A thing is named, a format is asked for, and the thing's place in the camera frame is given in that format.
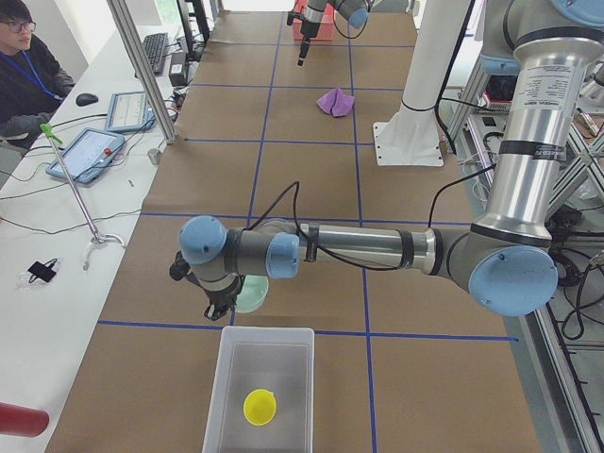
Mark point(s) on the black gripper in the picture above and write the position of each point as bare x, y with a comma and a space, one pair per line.
222, 299
310, 24

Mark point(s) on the mint green bowl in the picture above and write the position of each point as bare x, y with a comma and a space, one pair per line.
252, 295

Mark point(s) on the purple cloth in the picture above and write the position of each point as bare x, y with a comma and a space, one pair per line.
336, 103

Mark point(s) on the yellow plastic cup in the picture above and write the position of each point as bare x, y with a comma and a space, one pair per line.
260, 407

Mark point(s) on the clear plastic storage box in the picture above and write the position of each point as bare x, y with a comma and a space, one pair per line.
279, 359

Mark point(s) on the reacher grabber stick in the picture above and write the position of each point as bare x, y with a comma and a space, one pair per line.
98, 239

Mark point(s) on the black keyboard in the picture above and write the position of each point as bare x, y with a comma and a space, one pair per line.
154, 46

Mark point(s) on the small black device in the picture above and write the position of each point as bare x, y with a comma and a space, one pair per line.
40, 272

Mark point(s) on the far teach pendant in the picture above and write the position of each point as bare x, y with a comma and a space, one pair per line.
129, 112

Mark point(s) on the teach pendant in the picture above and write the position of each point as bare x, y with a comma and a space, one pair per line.
89, 153
129, 112

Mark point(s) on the near teach pendant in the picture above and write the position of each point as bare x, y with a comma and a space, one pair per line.
89, 153

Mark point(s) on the black computer mouse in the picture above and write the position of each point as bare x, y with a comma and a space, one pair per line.
85, 99

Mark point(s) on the red cylinder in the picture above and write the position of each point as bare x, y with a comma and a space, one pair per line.
22, 421

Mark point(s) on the seated person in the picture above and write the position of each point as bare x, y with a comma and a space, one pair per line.
33, 84

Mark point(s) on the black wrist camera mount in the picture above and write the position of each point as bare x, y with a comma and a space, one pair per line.
180, 268

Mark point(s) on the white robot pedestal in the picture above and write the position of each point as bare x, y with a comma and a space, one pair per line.
411, 136

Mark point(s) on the aluminium frame post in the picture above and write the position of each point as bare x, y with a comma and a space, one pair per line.
134, 49

